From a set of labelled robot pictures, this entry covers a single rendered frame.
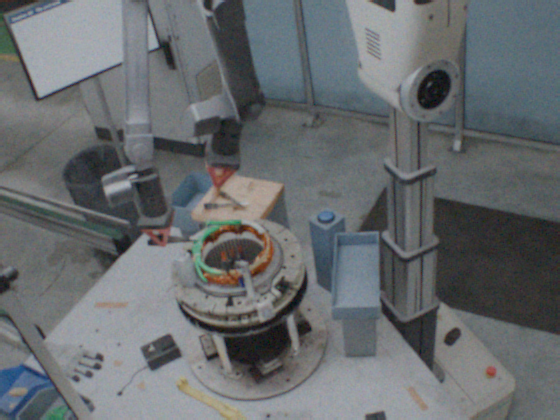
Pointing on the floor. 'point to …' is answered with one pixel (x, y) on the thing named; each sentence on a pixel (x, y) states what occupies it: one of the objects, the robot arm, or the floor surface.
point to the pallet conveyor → (24, 211)
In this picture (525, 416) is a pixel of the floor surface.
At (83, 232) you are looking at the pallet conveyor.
